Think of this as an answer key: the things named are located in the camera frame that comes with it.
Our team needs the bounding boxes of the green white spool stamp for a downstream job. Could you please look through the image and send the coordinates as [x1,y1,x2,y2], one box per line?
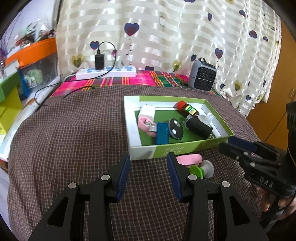
[189,160,214,179]

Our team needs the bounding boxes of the white round lid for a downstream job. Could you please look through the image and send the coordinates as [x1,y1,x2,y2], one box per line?
[203,113,215,125]

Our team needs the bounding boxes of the pink clip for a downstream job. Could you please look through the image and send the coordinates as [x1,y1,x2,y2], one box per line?
[176,154,203,166]
[137,115,157,137]

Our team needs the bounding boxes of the black rectangular device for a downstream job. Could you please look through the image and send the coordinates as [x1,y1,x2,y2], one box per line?
[185,114,213,139]

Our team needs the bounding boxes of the black round remote fob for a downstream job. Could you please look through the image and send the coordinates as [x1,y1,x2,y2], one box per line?
[168,118,184,140]

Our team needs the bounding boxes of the brown bottle red cap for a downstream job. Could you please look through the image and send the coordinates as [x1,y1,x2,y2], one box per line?
[176,101,199,118]

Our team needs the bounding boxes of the blue USB device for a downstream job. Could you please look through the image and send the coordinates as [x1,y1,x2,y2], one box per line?
[149,122,170,145]

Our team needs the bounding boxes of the white charger cube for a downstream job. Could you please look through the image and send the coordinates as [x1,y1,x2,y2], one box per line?
[138,104,156,120]

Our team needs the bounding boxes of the person's right hand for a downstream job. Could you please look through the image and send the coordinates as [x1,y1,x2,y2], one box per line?
[257,187,296,220]

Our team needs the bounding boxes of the wooden cabinet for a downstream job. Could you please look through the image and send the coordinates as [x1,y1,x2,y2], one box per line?
[247,22,295,150]

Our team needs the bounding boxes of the brown checked tablecloth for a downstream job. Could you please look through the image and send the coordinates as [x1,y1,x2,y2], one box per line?
[8,85,258,240]

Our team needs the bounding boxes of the grey portable heater fan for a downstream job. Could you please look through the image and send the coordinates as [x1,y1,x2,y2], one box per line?
[188,57,217,91]

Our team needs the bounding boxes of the green white cardboard box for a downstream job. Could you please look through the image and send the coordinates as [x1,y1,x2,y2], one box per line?
[124,95,234,160]

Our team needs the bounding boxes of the heart pattern curtain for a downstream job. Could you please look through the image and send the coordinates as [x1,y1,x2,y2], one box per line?
[56,1,281,116]

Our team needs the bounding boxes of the pink green plaid cloth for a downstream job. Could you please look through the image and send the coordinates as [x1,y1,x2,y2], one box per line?
[51,70,223,98]

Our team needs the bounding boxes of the green yellow box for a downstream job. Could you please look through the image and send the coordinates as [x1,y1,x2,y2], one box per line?
[1,71,22,135]

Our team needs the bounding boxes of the white power strip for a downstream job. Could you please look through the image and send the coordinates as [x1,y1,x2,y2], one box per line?
[75,66,137,80]

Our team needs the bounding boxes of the orange lid storage bin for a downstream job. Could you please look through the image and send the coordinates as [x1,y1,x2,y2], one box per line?
[5,38,58,93]

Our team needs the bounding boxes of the black power adapter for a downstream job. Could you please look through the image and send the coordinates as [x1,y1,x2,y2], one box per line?
[95,54,104,70]

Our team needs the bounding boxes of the black cable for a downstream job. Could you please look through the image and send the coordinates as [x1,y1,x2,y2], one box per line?
[34,41,117,106]

